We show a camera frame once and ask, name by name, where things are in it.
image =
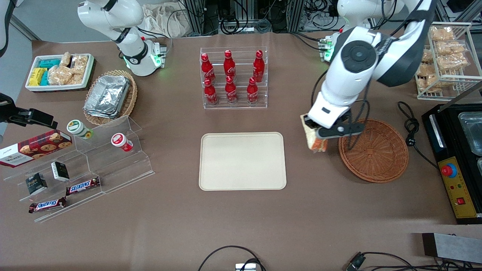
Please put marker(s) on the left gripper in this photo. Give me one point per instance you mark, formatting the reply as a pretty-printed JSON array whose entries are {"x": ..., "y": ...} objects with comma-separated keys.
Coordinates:
[{"x": 309, "y": 123}]

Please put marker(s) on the triangular sandwich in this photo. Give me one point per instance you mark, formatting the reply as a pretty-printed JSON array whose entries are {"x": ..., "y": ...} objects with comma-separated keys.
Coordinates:
[{"x": 315, "y": 143}]

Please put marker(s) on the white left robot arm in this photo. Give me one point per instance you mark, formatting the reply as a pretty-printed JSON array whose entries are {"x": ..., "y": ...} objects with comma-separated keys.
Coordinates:
[{"x": 357, "y": 56}]

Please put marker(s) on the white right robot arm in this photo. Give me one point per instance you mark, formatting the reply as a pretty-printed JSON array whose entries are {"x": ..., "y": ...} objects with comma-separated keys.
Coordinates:
[{"x": 131, "y": 52}]

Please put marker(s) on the round brown wicker basket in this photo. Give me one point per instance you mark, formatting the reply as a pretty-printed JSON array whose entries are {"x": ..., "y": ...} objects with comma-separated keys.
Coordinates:
[{"x": 376, "y": 154}]

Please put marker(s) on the beige plastic tray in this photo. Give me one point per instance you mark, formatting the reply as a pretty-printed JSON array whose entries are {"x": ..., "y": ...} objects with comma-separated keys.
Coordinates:
[{"x": 243, "y": 161}]

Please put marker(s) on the oval light wicker basket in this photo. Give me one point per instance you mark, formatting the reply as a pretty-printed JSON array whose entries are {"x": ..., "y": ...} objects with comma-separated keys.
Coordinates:
[{"x": 131, "y": 99}]

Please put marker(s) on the white rectangular snack tray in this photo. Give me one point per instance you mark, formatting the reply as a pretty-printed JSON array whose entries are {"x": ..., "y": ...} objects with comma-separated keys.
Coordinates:
[{"x": 56, "y": 87}]

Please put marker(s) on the red cola bottle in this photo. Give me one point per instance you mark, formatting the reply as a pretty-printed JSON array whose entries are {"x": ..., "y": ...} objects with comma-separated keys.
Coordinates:
[
  {"x": 210, "y": 94},
  {"x": 258, "y": 67},
  {"x": 252, "y": 93},
  {"x": 231, "y": 92},
  {"x": 207, "y": 69},
  {"x": 229, "y": 66}
]

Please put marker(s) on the clear acrylic bottle rack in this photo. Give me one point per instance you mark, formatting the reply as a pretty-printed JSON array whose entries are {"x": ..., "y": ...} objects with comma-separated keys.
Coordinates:
[{"x": 241, "y": 106}]

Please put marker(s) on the bagged fried snack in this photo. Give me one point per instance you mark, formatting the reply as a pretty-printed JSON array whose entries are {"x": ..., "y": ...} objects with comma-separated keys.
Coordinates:
[
  {"x": 452, "y": 56},
  {"x": 427, "y": 71},
  {"x": 426, "y": 56},
  {"x": 442, "y": 34}
]

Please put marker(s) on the small silver device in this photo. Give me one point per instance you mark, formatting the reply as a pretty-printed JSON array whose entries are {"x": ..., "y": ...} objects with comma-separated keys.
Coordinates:
[{"x": 245, "y": 267}]

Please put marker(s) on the black machine with red button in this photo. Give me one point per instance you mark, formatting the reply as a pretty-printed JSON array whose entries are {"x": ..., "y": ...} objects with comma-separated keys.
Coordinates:
[{"x": 457, "y": 192}]

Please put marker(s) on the steel pan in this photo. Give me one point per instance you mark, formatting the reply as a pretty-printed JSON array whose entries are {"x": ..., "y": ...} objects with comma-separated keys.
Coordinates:
[{"x": 473, "y": 133}]

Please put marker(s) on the beige cloth bag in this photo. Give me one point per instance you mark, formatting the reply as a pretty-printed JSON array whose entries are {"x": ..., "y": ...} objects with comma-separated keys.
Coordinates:
[{"x": 165, "y": 19}]

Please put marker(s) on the grey metal bar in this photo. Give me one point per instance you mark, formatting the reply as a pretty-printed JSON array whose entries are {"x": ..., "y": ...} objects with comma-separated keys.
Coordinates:
[{"x": 452, "y": 246}]

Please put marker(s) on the red lid yogurt cup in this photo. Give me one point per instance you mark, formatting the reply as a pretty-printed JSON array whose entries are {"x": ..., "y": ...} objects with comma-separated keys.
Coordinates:
[{"x": 119, "y": 140}]

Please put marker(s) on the clear acrylic step display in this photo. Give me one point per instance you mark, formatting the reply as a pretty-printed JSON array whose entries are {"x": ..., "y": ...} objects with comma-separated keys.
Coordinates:
[{"x": 113, "y": 169}]

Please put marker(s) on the silver foil container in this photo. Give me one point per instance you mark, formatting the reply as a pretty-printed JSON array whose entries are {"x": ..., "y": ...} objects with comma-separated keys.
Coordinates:
[
  {"x": 99, "y": 115},
  {"x": 107, "y": 94}
]

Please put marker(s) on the green lid yogurt cup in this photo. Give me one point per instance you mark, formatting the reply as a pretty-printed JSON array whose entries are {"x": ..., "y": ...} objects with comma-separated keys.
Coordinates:
[{"x": 77, "y": 128}]

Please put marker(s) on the snickers chocolate bar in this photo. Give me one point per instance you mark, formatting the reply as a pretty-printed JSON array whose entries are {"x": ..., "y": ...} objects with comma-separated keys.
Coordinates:
[
  {"x": 47, "y": 205},
  {"x": 83, "y": 186}
]

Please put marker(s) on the rice cracker bag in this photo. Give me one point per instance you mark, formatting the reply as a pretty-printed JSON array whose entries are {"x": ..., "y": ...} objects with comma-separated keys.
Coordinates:
[
  {"x": 60, "y": 75},
  {"x": 80, "y": 63},
  {"x": 65, "y": 59}
]

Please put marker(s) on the small black carton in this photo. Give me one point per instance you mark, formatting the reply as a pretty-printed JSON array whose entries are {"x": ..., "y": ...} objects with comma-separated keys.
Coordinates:
[
  {"x": 36, "y": 183},
  {"x": 60, "y": 171}
]

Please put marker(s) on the teal snack packet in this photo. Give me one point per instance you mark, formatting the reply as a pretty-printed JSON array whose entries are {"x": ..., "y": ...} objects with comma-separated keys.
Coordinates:
[{"x": 49, "y": 63}]

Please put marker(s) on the yellow snack packet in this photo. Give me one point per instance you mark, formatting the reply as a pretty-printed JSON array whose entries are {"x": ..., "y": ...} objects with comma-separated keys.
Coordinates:
[{"x": 37, "y": 77}]

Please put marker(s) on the red tartan cookie box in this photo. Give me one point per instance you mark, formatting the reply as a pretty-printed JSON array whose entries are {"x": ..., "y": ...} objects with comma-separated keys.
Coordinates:
[{"x": 34, "y": 148}]

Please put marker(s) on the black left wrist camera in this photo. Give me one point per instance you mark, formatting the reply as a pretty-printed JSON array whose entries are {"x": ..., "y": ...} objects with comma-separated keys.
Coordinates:
[{"x": 340, "y": 130}]

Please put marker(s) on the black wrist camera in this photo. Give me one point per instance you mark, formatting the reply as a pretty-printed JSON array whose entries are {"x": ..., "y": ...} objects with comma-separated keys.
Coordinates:
[
  {"x": 340, "y": 130},
  {"x": 39, "y": 117}
]

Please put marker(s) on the aluminium frame post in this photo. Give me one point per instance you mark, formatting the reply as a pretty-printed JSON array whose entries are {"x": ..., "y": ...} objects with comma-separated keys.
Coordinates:
[
  {"x": 295, "y": 15},
  {"x": 196, "y": 15}
]

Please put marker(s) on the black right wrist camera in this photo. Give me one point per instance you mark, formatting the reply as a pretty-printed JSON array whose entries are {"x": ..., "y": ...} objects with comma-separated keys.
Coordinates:
[{"x": 39, "y": 117}]

